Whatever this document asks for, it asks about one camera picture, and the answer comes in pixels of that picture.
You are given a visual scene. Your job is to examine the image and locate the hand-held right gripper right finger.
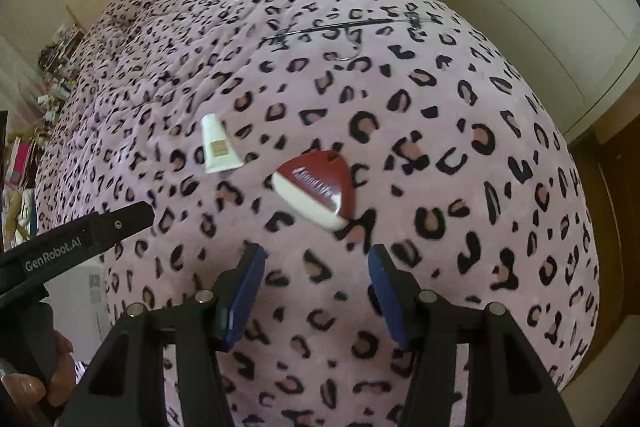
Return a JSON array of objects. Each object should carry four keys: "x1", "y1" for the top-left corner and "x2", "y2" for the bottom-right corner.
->
[{"x1": 367, "y1": 243, "x2": 576, "y2": 427}]

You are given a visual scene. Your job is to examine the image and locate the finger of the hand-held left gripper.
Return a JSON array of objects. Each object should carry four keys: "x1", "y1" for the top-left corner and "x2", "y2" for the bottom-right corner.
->
[{"x1": 92, "y1": 201, "x2": 155, "y2": 253}]

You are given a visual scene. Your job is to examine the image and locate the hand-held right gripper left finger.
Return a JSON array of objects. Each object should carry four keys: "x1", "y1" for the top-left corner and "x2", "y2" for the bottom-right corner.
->
[{"x1": 57, "y1": 243, "x2": 267, "y2": 427}]

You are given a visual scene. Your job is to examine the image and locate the red and white triangular case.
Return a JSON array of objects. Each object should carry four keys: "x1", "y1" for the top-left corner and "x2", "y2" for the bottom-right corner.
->
[{"x1": 272, "y1": 150, "x2": 357, "y2": 231}]

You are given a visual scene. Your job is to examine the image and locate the person's left hand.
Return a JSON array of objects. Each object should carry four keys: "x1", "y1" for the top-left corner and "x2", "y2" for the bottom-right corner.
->
[{"x1": 0, "y1": 331, "x2": 77, "y2": 415}]

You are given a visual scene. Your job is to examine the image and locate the small white tube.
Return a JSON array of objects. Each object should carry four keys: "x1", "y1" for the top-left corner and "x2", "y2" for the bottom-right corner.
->
[{"x1": 200, "y1": 113, "x2": 246, "y2": 174}]

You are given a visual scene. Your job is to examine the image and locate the cluttered shelf items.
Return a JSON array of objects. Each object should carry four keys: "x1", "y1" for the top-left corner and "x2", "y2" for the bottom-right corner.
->
[{"x1": 0, "y1": 22, "x2": 87, "y2": 253}]

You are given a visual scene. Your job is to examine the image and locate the pink leopard print blanket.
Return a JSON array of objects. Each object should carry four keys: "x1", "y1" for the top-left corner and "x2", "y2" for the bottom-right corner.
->
[{"x1": 32, "y1": 0, "x2": 601, "y2": 427}]

